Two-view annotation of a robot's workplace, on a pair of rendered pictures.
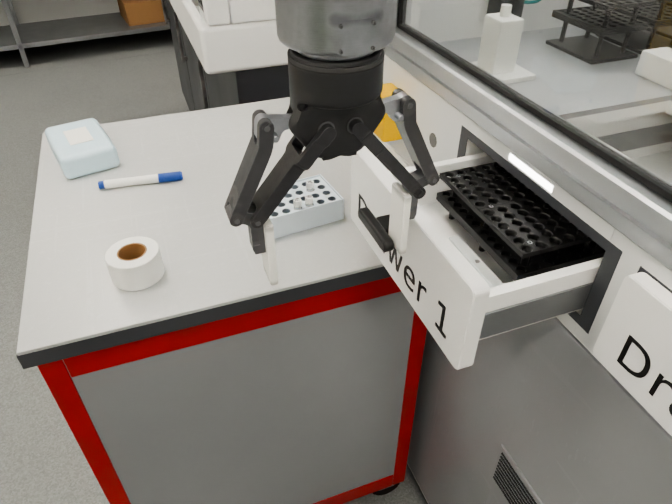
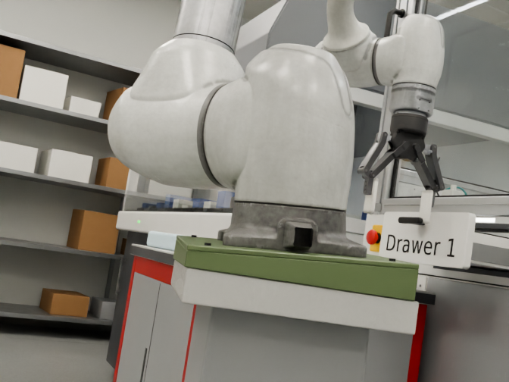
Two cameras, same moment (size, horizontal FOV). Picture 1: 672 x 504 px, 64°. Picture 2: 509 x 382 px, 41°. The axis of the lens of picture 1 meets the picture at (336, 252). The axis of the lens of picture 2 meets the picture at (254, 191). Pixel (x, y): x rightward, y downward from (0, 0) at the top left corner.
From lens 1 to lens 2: 1.10 m
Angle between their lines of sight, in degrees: 44
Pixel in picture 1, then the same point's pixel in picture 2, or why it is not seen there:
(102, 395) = not seen: hidden behind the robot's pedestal
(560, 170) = (497, 208)
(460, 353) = (463, 254)
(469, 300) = (466, 219)
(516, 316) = (488, 253)
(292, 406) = not seen: outside the picture
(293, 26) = (402, 99)
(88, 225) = not seen: hidden behind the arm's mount
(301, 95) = (399, 125)
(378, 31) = (430, 105)
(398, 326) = (401, 355)
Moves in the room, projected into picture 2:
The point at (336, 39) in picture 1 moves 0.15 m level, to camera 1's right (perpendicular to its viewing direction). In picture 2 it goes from (417, 103) to (490, 115)
